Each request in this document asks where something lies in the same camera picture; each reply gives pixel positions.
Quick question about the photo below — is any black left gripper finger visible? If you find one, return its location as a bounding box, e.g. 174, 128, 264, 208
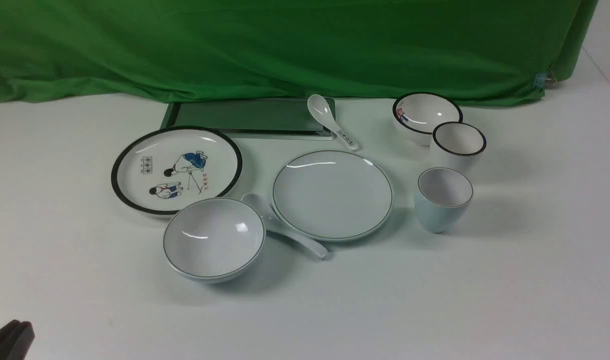
0, 320, 35, 360

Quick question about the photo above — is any pale blue bowl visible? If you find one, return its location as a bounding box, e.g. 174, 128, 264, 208
163, 197, 267, 284

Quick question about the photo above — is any pale blue ceramic spoon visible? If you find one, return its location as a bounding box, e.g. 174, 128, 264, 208
242, 193, 330, 261

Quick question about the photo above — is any pale blue cup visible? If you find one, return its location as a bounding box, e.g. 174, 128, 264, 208
414, 167, 474, 234

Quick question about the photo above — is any white plate with cartoon figures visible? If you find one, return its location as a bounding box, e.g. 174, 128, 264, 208
111, 126, 243, 217

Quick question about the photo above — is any dark green rectangular tray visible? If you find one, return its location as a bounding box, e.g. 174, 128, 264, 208
160, 98, 335, 141

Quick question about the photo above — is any pale blue flat plate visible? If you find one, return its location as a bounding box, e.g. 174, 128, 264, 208
270, 149, 394, 243

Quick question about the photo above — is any white spoon with print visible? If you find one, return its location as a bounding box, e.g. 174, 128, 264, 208
307, 94, 360, 152

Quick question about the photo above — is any white bowl black rim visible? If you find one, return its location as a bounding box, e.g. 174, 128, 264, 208
392, 92, 463, 146

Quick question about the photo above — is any white cup black rim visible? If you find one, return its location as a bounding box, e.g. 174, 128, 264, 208
430, 121, 487, 175

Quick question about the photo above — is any green backdrop cloth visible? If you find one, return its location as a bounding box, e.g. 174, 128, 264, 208
0, 0, 597, 107

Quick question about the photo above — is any blue binder clip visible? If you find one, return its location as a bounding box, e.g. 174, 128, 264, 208
533, 71, 558, 90

